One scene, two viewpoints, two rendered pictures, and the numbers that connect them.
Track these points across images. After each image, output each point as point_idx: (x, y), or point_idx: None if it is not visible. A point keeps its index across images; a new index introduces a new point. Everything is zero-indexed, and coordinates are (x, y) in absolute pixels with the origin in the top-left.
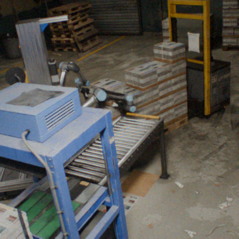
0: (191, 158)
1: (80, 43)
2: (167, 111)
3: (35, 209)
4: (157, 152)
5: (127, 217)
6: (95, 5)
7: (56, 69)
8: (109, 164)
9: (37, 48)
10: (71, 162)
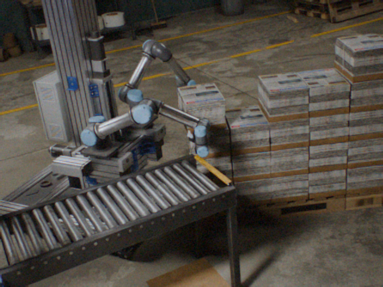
0: (317, 280)
1: (334, 6)
2: (328, 171)
3: None
4: (268, 242)
5: None
6: None
7: (99, 50)
8: None
9: (64, 10)
10: (23, 213)
